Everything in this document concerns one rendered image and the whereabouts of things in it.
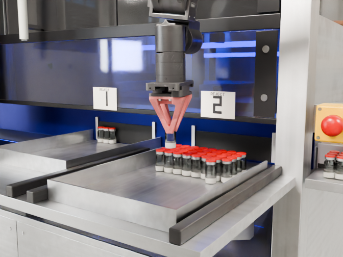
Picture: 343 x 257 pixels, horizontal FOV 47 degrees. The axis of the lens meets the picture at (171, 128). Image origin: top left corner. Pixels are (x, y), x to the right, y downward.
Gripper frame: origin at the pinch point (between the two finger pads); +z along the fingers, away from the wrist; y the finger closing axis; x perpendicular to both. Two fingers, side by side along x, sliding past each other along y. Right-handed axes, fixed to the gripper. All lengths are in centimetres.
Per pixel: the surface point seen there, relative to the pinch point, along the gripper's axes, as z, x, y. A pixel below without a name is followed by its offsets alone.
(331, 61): -12.2, -29.8, 30.4
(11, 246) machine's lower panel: 52, 73, 33
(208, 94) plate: -5.5, -3.6, 15.4
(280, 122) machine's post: -0.2, -20.0, 11.3
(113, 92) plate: -5.0, 24.0, 22.3
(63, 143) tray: 9.9, 40.4, 21.7
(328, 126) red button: -0.7, -28.9, 5.3
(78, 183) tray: 8.7, 13.9, -12.0
